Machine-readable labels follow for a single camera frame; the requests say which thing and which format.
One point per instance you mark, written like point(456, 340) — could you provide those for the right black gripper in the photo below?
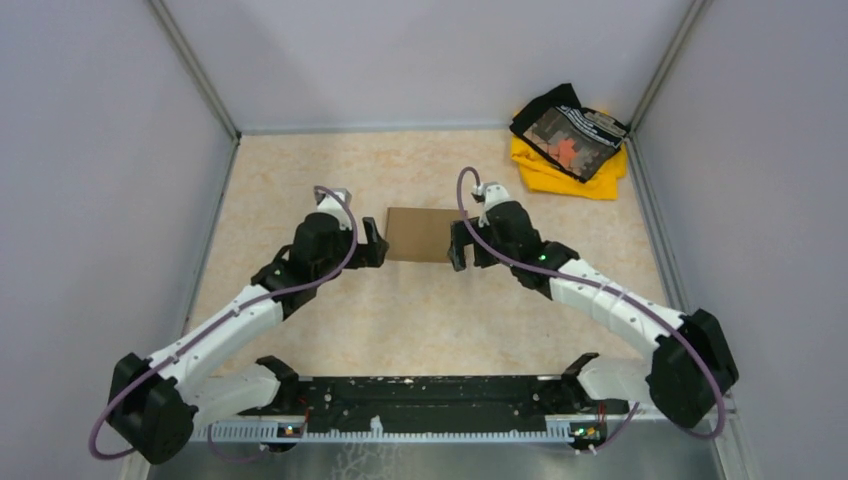
point(462, 235)

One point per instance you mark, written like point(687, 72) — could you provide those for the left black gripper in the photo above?
point(372, 253)

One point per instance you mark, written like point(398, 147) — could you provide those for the brown cardboard box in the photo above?
point(420, 235)

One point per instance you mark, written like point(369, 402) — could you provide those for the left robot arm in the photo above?
point(158, 402)

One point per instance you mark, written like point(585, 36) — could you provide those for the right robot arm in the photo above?
point(684, 367)

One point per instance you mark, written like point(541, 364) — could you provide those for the yellow folded cloth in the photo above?
point(538, 176)

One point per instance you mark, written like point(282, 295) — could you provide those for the black printed folded shirt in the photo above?
point(574, 139)

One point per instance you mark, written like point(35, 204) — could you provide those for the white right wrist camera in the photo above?
point(489, 195)

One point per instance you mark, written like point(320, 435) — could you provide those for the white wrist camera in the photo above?
point(489, 195)
point(335, 207)

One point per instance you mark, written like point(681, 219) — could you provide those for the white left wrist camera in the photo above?
point(335, 207)

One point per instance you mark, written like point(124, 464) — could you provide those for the aluminium front rail frame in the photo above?
point(577, 431)

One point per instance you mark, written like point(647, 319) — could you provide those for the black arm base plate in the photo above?
point(435, 404)

